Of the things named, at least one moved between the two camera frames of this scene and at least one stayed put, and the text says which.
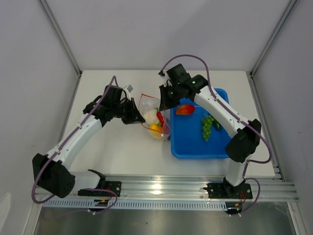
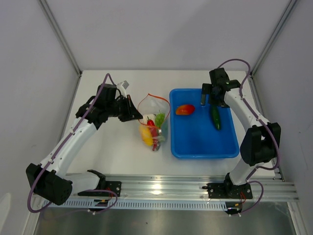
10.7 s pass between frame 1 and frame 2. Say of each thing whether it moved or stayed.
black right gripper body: moved
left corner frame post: stayed
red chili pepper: moved
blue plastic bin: stayed
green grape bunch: moved
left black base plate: stayed
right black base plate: stayed
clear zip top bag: moved
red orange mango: stayed
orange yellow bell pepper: moved
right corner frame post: stayed
